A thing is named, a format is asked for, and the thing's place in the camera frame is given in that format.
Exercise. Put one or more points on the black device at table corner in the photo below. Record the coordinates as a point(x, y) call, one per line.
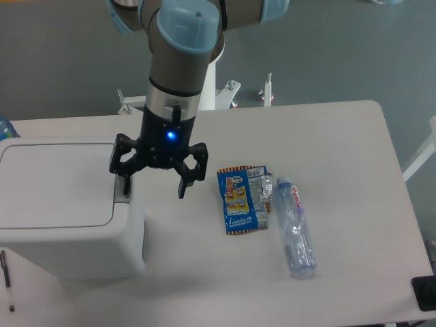
point(424, 290)

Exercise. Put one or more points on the clear plastic water bottle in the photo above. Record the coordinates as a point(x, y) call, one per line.
point(295, 235)

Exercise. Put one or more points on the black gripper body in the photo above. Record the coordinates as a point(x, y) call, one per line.
point(163, 143)

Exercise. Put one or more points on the white push-lid trash can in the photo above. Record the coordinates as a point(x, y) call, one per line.
point(63, 210)

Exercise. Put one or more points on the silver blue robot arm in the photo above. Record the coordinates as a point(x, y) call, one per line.
point(184, 38)

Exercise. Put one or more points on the black white pen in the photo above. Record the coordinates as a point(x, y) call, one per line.
point(8, 284)

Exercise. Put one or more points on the white frame at right edge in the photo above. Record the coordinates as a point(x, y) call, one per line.
point(421, 155)

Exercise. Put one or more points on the blue snack wrapper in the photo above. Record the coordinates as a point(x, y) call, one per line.
point(247, 193)

